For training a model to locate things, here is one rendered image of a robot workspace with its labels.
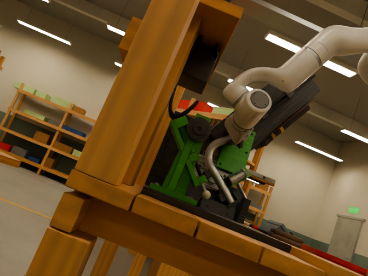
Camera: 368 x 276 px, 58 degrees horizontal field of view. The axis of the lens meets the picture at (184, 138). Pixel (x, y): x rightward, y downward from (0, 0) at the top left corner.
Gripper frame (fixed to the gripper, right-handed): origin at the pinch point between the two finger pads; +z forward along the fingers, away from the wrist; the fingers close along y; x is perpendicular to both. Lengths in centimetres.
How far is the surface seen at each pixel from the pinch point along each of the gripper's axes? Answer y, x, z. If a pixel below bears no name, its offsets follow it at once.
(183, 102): 159, -116, 324
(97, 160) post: -7, 53, -50
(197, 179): -13.6, 25.0, -18.5
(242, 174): -15.3, 1.7, 0.7
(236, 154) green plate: -6.5, -1.7, 4.2
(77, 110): 439, 12, 785
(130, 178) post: -3.9, 43.4, -12.8
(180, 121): 4.8, 23.4, -23.2
